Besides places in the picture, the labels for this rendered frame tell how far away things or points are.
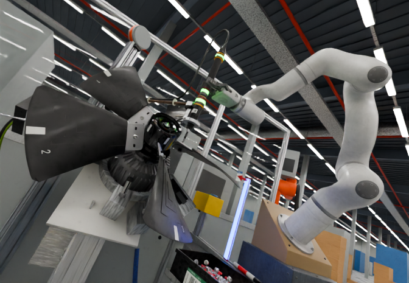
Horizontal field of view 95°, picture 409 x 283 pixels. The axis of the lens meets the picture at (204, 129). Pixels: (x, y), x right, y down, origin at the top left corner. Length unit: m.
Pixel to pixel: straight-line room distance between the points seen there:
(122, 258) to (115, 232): 0.80
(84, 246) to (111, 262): 0.72
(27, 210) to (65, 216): 0.60
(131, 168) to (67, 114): 0.26
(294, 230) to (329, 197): 0.21
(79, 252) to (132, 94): 0.55
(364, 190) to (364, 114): 0.27
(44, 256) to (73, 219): 0.32
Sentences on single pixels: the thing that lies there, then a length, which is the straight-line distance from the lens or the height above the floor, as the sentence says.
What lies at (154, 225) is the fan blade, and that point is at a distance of 0.45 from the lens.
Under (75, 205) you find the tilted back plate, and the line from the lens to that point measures 0.73.
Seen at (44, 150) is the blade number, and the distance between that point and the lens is 0.56.
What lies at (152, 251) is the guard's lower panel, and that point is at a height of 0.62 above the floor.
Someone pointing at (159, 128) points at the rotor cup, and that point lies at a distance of 0.62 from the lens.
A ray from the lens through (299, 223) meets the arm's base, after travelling 1.00.
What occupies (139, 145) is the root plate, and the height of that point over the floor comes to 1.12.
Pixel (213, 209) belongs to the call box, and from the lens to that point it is 1.06.
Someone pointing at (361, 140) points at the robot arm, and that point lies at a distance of 0.92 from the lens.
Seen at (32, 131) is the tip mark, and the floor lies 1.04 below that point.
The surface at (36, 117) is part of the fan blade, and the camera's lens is 0.57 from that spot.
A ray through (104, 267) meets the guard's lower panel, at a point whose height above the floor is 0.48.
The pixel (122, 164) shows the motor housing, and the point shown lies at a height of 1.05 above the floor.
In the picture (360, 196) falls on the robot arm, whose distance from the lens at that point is 0.89.
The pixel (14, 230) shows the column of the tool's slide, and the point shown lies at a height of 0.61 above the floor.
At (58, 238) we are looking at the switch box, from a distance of 0.99.
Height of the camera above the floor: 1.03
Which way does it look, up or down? 19 degrees up
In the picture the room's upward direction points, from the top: 22 degrees clockwise
